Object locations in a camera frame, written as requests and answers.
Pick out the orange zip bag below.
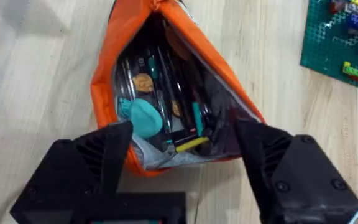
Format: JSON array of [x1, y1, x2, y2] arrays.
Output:
[[89, 0, 266, 178]]

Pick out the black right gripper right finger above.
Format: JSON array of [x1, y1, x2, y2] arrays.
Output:
[[235, 119, 358, 224]]

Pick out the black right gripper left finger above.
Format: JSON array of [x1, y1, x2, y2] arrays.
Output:
[[9, 120, 134, 224]]

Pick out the green board with toy blocks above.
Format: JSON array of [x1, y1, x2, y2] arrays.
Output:
[[300, 0, 358, 95]]

